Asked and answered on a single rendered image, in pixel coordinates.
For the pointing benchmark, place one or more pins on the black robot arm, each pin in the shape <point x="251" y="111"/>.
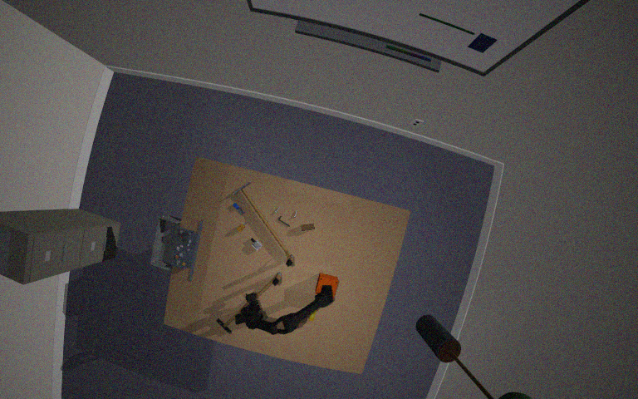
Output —
<point x="290" y="321"/>

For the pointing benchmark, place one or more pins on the grey flat bar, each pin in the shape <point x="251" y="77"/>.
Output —
<point x="238" y="209"/>

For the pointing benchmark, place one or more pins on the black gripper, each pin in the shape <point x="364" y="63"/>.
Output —
<point x="254" y="303"/>

